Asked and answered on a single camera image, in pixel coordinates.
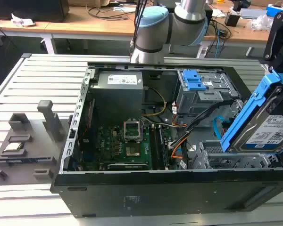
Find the CPU socket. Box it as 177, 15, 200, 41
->
123, 120, 143, 143

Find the metal drive cage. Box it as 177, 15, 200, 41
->
175, 69, 239, 118

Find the yellow black power wire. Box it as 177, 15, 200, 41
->
141, 87, 167, 117

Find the orange wire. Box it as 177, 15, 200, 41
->
171, 141, 189, 163

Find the blue disk wire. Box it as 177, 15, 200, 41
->
213, 115, 232, 142

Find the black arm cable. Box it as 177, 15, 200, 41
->
131, 0, 147, 57

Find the green motherboard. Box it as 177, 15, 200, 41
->
80, 121, 172, 170

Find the metal disk bay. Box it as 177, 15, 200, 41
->
192, 140, 283, 170

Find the black heatsink chip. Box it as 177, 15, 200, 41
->
125, 145, 141, 158

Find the RAM slot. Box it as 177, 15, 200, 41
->
149, 125, 160, 170
157, 124, 170, 170

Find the wooden desk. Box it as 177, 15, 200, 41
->
0, 4, 274, 55

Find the blue drive bay latch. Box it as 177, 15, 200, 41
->
183, 69, 207, 92

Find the hard disk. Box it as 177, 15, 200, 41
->
221, 69, 283, 155

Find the crumpled white paper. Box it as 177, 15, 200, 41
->
10, 13, 36, 26

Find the blue cardboard box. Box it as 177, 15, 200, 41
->
266, 3, 283, 22

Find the small black box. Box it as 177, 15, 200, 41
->
225, 13, 240, 27

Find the grey power supply unit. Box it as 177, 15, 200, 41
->
92, 71, 144, 123

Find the black open PC case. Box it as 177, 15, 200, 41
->
49, 61, 283, 218

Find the black sleeved disk wire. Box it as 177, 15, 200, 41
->
168, 98, 236, 149

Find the grey parts rack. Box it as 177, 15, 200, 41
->
0, 100, 71, 181

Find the silver CPU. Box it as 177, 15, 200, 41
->
4, 143, 24, 152

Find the clear plastic bag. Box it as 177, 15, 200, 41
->
250, 14, 274, 32

